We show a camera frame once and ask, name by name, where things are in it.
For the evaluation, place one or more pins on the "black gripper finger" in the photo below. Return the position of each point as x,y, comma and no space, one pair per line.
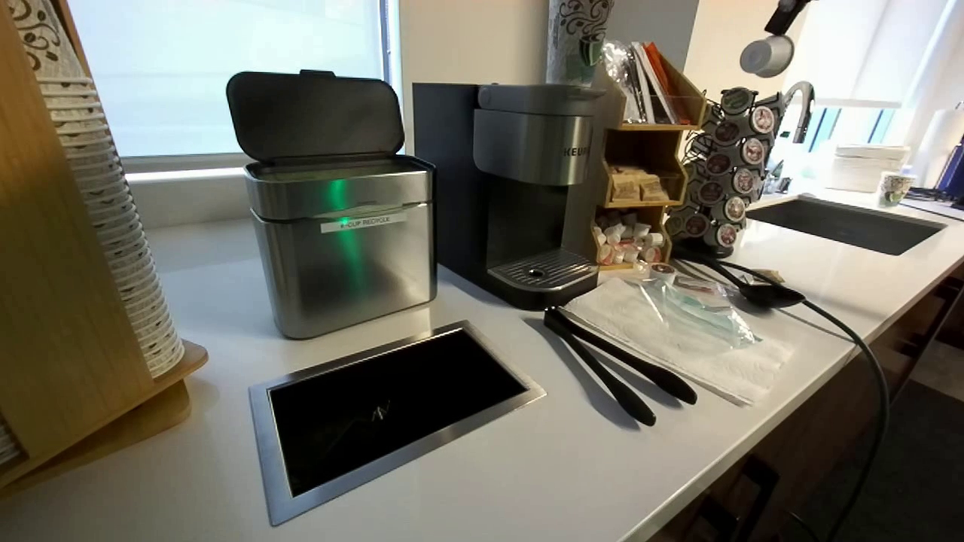
786,15

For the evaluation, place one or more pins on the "grey white coffee capsule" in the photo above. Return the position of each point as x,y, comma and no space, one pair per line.
766,56

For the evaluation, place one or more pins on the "foil lid coffee capsule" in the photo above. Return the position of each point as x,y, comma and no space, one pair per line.
766,119
753,153
735,209
725,236
746,183

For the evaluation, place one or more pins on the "dark counter sink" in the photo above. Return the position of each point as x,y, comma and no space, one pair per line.
846,223

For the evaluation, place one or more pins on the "steel framed counter chute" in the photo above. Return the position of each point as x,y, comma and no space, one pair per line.
394,410

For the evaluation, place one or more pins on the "curved metal faucet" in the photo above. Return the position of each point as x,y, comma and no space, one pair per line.
798,102

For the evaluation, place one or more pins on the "paper packets in organizer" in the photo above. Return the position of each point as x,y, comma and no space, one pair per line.
653,77

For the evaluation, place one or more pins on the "white stacked bowls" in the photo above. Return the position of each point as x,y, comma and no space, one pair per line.
869,168

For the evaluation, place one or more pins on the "wooden condiment organizer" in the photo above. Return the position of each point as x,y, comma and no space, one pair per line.
653,153

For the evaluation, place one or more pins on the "white paper towel roll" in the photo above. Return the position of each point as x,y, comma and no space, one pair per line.
935,140

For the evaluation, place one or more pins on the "small paper cup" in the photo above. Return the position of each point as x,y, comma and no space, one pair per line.
895,187

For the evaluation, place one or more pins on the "floral patterned bag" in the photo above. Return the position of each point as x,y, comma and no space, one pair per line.
582,41

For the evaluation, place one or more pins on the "blue bottle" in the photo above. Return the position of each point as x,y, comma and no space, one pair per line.
953,169

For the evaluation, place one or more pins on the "brown sugar packets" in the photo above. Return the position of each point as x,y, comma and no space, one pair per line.
635,187

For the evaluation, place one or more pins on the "small creamer cups pile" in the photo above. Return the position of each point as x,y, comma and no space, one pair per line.
632,245

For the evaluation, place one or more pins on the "clear zip bag teal strip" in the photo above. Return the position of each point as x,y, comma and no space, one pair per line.
703,307

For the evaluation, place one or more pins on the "black grey coffee machine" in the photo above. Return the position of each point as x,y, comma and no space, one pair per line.
523,190

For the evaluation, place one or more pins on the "clear plastic sleeve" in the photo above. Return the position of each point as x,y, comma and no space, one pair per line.
725,367

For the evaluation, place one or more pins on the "black plastic tongs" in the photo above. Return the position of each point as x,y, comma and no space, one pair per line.
621,367

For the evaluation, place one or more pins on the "brown wooden cabinet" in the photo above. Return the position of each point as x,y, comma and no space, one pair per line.
803,454

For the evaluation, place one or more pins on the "stainless steel lidded bin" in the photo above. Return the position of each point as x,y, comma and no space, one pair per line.
341,252

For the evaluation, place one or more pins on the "bright window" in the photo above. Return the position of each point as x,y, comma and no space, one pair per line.
220,72

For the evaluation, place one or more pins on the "patterned paper cup stack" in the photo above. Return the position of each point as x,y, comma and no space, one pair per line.
109,199

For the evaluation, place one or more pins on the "wooden cup dispenser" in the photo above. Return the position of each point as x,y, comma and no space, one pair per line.
50,334

